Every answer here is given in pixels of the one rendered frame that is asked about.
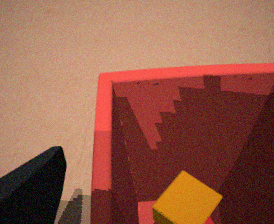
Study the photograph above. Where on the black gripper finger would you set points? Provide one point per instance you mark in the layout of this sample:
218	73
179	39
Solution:
31	193

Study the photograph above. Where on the red square cup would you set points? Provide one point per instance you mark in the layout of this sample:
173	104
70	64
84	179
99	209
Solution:
215	122

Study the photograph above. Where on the olive yellow block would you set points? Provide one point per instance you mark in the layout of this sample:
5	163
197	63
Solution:
186	201

